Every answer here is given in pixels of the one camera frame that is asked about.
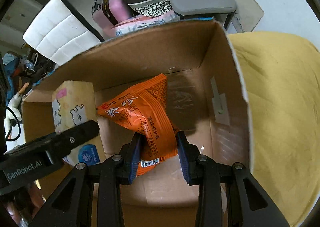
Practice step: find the beige tissue pack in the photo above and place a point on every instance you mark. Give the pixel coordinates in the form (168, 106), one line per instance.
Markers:
(73, 103)

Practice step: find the large cardboard box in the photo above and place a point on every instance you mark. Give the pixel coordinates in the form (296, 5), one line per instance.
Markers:
(199, 61)

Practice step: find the pink suitcase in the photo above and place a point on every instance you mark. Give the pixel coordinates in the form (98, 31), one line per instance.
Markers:
(109, 13)

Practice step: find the orange snack packet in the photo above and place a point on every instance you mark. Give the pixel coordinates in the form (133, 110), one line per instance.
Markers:
(142, 109)

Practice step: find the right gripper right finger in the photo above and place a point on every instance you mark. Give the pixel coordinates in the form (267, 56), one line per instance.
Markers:
(248, 204)

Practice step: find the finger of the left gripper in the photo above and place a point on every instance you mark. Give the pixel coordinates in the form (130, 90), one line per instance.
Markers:
(42, 156)

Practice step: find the flat cardboard sheet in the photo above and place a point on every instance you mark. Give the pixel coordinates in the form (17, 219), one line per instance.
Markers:
(247, 15)

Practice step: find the yellow tablecloth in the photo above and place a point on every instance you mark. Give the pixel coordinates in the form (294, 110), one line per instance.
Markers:
(281, 73)

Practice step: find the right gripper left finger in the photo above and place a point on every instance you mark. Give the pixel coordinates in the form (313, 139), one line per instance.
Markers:
(71, 202)

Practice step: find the white padded chair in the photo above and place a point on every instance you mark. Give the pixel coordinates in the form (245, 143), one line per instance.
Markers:
(59, 32)

